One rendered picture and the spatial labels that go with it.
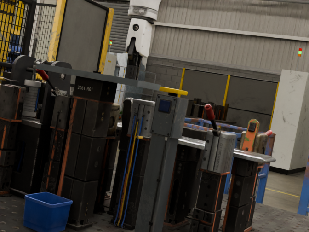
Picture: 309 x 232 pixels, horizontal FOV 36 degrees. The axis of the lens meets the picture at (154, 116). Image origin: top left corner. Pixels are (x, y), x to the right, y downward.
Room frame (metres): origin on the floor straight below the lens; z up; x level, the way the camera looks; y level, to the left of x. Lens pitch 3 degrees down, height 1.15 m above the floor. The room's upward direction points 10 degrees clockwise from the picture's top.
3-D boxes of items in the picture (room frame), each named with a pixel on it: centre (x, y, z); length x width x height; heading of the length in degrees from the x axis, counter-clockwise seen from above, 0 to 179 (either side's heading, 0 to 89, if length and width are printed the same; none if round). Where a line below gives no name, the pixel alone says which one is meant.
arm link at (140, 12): (1.37, 0.09, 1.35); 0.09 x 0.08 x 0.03; 168
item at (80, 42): (5.13, 0.92, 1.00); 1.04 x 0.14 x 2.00; 153
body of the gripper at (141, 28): (1.38, 0.09, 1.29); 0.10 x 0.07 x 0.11; 168
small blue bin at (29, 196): (1.34, 0.26, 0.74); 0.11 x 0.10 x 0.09; 62
